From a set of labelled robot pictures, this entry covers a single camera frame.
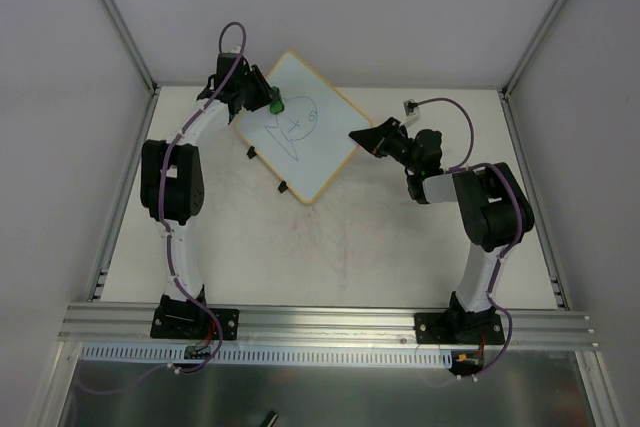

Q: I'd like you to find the black whiteboard clip upper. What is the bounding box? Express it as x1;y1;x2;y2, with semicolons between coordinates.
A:
246;146;257;159

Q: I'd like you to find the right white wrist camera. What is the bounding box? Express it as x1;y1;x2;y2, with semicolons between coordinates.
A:
402;99;420;128

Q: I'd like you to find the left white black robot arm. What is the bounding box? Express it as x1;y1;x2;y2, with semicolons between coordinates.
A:
140;52;284;337

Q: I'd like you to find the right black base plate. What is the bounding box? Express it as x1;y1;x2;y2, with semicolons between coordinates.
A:
414;309;505;346

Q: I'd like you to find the black whiteboard clip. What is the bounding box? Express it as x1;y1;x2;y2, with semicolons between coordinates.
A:
277;181;289;193
246;146;257;159

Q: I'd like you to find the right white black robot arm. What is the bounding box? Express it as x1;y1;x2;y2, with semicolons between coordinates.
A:
349;117;534;345

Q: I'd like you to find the aluminium frame post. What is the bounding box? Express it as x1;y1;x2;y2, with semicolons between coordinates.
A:
500;0;569;99
98;0;157;94

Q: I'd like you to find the left aluminium frame post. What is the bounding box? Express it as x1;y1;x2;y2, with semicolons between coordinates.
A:
98;0;157;94

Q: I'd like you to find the green whiteboard eraser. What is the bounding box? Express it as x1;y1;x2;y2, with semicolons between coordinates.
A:
269;97;285;115

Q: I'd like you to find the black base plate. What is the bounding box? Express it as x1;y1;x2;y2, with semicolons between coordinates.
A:
414;309;505;346
150;295;240;341

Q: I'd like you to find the white whiteboard with yellow frame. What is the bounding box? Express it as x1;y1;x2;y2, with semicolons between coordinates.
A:
235;51;373;204

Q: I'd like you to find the small black object at bottom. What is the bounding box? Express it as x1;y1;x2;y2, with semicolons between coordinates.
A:
260;410;279;427

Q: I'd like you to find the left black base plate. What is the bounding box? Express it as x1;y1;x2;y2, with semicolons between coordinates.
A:
150;295;240;341

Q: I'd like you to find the white slotted cable duct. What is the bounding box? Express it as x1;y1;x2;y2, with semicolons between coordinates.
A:
80;342;453;369

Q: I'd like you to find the black whiteboard clip lower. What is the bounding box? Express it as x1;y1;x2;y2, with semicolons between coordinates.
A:
277;181;289;193

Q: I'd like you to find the aluminium mounting rail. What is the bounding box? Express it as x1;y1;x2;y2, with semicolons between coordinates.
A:
58;302;601;351

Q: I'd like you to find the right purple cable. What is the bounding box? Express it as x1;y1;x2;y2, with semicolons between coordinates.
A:
417;96;529;383

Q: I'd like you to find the right aluminium frame post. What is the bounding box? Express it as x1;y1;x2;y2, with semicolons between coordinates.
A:
500;0;569;99

